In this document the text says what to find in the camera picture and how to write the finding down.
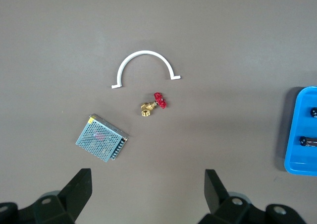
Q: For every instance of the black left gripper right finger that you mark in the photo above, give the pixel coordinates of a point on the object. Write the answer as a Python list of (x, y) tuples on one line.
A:
[(214, 191)]

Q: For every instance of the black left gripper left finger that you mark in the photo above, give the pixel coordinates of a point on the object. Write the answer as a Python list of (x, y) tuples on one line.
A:
[(76, 189)]

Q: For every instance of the metal mesh power supply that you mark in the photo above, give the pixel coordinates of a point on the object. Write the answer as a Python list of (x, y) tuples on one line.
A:
[(99, 139)]

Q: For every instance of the blue plastic tray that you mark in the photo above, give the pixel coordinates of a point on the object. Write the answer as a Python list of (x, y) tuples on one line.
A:
[(294, 154)]

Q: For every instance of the white half-round pipe clamp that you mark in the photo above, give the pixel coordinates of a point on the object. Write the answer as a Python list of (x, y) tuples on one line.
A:
[(144, 53)]

